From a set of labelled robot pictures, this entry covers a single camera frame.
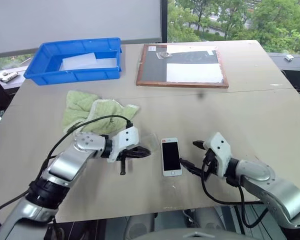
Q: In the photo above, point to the white foam sheet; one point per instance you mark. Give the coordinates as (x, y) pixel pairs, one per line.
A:
(80, 61)

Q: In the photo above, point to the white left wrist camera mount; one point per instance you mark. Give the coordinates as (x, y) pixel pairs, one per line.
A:
(127, 138)

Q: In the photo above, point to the light grey robot torso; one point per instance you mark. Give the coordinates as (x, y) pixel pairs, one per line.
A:
(197, 235)

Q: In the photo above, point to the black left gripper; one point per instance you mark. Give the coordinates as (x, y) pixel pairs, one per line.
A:
(130, 153)

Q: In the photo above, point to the white roller blind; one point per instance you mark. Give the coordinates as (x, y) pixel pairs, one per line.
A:
(65, 22)

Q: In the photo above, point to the dark window frame post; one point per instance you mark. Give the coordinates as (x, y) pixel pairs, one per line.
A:
(164, 20)

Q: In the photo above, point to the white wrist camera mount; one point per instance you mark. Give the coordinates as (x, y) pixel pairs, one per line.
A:
(127, 138)
(218, 147)

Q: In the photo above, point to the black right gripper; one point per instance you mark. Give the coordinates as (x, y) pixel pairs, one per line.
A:
(211, 161)

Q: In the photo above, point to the small white box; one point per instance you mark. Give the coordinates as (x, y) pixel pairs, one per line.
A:
(289, 57)

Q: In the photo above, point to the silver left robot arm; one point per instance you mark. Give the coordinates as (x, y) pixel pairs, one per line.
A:
(65, 165)

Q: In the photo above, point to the white smartphone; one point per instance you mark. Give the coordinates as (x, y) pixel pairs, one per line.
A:
(171, 156)

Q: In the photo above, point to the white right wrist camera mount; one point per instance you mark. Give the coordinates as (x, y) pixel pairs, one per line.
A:
(218, 147)

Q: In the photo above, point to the large white paper sheet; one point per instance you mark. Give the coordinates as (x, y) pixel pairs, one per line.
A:
(193, 72)

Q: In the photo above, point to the narrow white paper strip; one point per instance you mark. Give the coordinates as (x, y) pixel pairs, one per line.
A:
(190, 49)

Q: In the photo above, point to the grey rounded robot part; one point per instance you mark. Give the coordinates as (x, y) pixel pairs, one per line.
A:
(140, 226)

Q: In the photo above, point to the white device on sill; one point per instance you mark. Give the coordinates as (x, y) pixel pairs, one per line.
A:
(7, 75)

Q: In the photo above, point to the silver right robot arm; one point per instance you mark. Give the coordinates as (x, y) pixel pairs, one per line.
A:
(277, 192)

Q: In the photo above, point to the wood framed black board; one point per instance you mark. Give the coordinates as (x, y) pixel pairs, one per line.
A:
(152, 70)

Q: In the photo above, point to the blue plastic bin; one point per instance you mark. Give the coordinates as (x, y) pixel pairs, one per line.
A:
(72, 75)

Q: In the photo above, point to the green towel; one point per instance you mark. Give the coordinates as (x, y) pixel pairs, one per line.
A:
(102, 115)

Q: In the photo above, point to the small clear plastic bag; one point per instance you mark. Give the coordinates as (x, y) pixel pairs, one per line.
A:
(163, 54)

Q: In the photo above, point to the clear plastic film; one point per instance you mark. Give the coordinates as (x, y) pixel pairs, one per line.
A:
(151, 141)

